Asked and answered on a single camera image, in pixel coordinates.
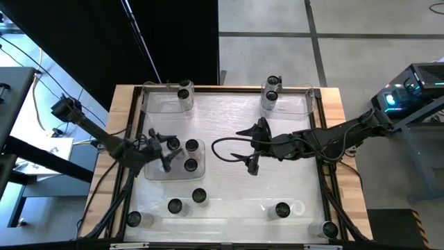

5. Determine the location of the grey metal stand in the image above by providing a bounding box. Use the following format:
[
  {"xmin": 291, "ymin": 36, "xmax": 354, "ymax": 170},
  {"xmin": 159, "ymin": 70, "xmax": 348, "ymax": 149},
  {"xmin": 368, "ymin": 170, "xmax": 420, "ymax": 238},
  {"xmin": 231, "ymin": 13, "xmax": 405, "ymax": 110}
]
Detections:
[{"xmin": 381, "ymin": 95, "xmax": 444, "ymax": 204}]

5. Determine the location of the black desktop computer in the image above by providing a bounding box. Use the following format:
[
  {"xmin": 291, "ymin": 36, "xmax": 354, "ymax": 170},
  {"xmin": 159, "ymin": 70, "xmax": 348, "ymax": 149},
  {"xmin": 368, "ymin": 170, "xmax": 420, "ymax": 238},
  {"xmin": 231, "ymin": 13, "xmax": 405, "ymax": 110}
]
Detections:
[{"xmin": 370, "ymin": 61, "xmax": 444, "ymax": 122}]

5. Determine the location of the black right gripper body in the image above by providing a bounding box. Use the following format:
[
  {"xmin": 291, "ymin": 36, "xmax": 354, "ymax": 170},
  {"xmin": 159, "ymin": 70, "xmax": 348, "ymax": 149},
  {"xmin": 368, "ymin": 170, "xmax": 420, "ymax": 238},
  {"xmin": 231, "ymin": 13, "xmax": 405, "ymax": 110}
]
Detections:
[{"xmin": 255, "ymin": 131, "xmax": 308, "ymax": 160}]

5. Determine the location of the white printed box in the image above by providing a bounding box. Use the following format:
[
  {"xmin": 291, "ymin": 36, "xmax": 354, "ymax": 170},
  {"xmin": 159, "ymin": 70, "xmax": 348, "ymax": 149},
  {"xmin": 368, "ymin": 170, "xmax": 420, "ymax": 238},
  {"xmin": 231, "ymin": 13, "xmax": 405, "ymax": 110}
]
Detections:
[{"xmin": 15, "ymin": 137, "xmax": 74, "ymax": 176}]

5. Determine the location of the black desk leg frame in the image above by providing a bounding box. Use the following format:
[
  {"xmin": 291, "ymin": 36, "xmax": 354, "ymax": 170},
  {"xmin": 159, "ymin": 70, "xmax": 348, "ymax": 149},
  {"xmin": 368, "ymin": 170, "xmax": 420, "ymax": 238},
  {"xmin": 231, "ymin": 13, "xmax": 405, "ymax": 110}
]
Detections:
[{"xmin": 0, "ymin": 135, "xmax": 95, "ymax": 230}]

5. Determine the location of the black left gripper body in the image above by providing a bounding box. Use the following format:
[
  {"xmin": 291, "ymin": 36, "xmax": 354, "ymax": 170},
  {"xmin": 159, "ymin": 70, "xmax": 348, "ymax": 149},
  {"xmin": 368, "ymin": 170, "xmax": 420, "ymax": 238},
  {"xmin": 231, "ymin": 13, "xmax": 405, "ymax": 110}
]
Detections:
[{"xmin": 133, "ymin": 139, "xmax": 167, "ymax": 165}]

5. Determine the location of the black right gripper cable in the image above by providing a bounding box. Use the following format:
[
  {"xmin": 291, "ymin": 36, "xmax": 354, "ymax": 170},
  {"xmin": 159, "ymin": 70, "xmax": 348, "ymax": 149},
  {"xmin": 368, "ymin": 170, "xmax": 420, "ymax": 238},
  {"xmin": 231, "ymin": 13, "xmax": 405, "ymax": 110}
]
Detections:
[{"xmin": 211, "ymin": 137, "xmax": 278, "ymax": 163}]

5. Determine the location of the white label strip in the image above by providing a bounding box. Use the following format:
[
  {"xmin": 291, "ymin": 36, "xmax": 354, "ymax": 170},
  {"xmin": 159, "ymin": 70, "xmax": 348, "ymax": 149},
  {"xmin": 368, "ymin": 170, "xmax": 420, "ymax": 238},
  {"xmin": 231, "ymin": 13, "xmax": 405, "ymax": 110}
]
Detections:
[
  {"xmin": 110, "ymin": 242, "xmax": 150, "ymax": 249},
  {"xmin": 303, "ymin": 244, "xmax": 343, "ymax": 250}
]

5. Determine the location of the red band Celsius can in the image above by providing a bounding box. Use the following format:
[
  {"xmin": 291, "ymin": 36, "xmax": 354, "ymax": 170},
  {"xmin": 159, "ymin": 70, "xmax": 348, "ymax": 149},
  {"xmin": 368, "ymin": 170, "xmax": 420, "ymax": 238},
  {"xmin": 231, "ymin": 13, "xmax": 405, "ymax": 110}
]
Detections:
[
  {"xmin": 167, "ymin": 198, "xmax": 191, "ymax": 217},
  {"xmin": 166, "ymin": 137, "xmax": 182, "ymax": 152}
]

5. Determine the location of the black aluminium table frame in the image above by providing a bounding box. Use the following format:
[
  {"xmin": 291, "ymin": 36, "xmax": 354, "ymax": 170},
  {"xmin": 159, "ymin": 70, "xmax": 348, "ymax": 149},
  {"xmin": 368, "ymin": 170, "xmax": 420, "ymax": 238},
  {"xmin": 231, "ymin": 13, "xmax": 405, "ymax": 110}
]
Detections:
[{"xmin": 78, "ymin": 85, "xmax": 372, "ymax": 250}]

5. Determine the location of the dark grey desk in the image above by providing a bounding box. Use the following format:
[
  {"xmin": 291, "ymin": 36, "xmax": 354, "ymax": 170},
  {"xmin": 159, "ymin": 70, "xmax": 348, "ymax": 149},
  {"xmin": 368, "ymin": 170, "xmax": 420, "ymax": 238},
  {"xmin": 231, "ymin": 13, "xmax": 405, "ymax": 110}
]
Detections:
[{"xmin": 0, "ymin": 67, "xmax": 37, "ymax": 150}]

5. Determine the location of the clear plastic bin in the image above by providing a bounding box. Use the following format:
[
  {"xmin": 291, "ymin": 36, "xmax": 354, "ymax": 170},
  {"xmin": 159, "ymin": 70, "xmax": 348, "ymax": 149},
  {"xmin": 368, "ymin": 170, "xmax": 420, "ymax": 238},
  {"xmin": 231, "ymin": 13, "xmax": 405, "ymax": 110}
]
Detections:
[
  {"xmin": 139, "ymin": 79, "xmax": 195, "ymax": 115},
  {"xmin": 143, "ymin": 137, "xmax": 206, "ymax": 181},
  {"xmin": 259, "ymin": 82, "xmax": 316, "ymax": 121}
]

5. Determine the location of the thin metal pole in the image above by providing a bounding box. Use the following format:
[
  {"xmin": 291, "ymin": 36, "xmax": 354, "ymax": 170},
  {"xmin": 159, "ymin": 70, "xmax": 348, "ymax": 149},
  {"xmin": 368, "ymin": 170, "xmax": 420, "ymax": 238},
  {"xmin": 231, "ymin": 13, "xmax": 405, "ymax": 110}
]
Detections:
[{"xmin": 119, "ymin": 0, "xmax": 163, "ymax": 84}]

